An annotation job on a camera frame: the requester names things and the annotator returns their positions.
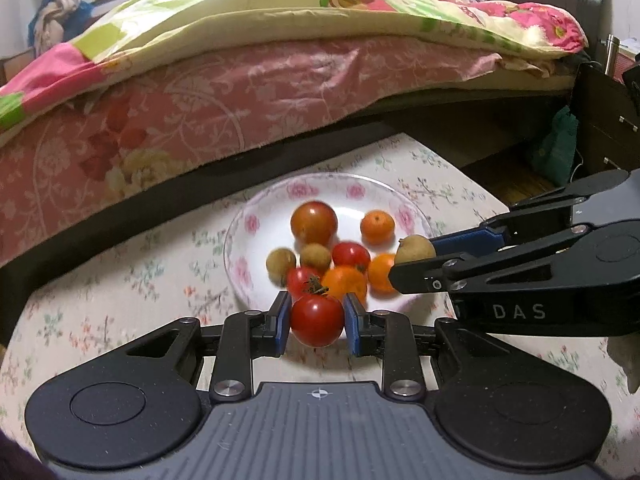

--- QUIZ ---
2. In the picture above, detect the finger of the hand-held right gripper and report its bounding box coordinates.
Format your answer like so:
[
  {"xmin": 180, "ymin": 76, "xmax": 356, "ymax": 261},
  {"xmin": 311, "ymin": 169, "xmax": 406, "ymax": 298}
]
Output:
[
  {"xmin": 389, "ymin": 224, "xmax": 603, "ymax": 297},
  {"xmin": 431, "ymin": 169, "xmax": 631, "ymax": 258}
]

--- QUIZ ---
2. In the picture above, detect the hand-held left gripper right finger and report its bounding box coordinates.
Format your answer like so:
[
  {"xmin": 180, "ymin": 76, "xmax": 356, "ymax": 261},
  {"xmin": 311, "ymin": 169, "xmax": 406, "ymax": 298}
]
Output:
[{"xmin": 342, "ymin": 292, "xmax": 506, "ymax": 403}]

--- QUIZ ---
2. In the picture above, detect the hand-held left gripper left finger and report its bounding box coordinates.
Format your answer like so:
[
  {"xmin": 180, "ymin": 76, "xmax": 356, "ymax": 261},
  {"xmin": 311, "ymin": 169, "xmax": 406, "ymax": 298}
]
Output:
[{"xmin": 125, "ymin": 290, "xmax": 293, "ymax": 403}]

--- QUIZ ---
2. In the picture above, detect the brown longan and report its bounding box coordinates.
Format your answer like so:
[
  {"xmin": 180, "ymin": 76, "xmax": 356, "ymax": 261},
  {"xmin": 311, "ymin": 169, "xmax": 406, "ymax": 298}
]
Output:
[
  {"xmin": 265, "ymin": 247, "xmax": 298, "ymax": 285},
  {"xmin": 394, "ymin": 234, "xmax": 438, "ymax": 265},
  {"xmin": 299, "ymin": 243, "xmax": 333, "ymax": 272}
]

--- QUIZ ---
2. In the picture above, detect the small red tomato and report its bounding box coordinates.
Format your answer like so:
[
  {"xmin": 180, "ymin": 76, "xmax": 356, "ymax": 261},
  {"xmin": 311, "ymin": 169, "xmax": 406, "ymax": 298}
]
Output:
[
  {"xmin": 286, "ymin": 266, "xmax": 323, "ymax": 301},
  {"xmin": 332, "ymin": 241, "xmax": 372, "ymax": 271},
  {"xmin": 290, "ymin": 294, "xmax": 346, "ymax": 348}
]

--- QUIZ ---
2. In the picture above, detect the small orange mandarin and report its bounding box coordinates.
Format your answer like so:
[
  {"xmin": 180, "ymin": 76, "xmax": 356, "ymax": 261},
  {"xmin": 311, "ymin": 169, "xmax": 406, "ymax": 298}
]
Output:
[{"xmin": 360, "ymin": 210, "xmax": 396, "ymax": 246}]

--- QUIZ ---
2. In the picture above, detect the white floral rimmed plate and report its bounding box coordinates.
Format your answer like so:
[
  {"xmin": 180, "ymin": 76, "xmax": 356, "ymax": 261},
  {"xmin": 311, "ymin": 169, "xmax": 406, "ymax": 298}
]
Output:
[{"xmin": 223, "ymin": 172, "xmax": 435, "ymax": 313}]

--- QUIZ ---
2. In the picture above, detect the large orange-red tomato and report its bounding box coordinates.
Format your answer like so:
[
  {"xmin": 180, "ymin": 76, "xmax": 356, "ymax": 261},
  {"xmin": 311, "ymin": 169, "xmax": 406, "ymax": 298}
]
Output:
[{"xmin": 290, "ymin": 201, "xmax": 338, "ymax": 247}]

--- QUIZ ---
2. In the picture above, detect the green bag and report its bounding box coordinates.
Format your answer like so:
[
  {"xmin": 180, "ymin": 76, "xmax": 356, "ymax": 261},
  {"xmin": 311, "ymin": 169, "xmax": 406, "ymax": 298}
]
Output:
[{"xmin": 531, "ymin": 106, "xmax": 578, "ymax": 186}]

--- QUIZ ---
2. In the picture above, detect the dark wooden nightstand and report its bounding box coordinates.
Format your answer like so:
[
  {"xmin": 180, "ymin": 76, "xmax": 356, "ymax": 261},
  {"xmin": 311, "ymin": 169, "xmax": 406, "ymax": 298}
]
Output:
[{"xmin": 570, "ymin": 62, "xmax": 640, "ymax": 181}]

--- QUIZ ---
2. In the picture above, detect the bed with pink floral sheet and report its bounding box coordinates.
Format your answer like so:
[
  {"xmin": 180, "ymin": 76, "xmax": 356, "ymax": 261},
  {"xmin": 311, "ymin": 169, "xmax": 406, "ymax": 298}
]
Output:
[{"xmin": 0, "ymin": 0, "xmax": 616, "ymax": 348}]

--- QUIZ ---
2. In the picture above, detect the metal cylinder flask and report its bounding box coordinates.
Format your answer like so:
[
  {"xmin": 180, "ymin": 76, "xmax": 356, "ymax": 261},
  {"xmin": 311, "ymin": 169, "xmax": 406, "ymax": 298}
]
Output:
[{"xmin": 602, "ymin": 34, "xmax": 621, "ymax": 75}]

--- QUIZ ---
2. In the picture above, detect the colourful floral quilt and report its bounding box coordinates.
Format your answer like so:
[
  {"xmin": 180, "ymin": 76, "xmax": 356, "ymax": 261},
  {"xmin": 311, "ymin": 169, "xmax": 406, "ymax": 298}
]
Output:
[{"xmin": 0, "ymin": 0, "xmax": 588, "ymax": 133}]

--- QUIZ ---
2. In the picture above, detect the pile of clothes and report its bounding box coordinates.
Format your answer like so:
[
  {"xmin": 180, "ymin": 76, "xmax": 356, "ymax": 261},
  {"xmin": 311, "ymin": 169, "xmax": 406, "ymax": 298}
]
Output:
[{"xmin": 27, "ymin": 0, "xmax": 93, "ymax": 58}]

